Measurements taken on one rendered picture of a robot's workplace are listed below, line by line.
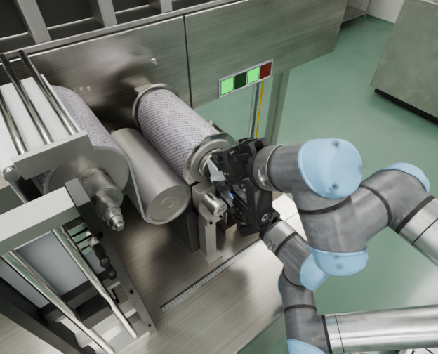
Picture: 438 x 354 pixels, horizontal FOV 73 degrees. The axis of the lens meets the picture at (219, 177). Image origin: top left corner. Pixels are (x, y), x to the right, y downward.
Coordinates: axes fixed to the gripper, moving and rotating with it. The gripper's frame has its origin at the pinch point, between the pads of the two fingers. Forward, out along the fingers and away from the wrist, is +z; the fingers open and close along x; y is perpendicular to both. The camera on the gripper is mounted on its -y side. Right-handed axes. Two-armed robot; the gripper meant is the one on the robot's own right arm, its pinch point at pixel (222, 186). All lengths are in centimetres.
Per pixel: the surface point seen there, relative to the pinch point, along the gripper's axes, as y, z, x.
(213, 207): 10.2, -10.7, 10.9
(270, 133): -46, 47, -71
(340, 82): -109, 119, -255
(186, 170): 17.0, -3.1, 12.7
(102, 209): 25.7, -10.1, 32.0
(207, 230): -3.9, -7.2, 10.7
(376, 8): -92, 205, -444
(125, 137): 14.4, 18.6, 17.8
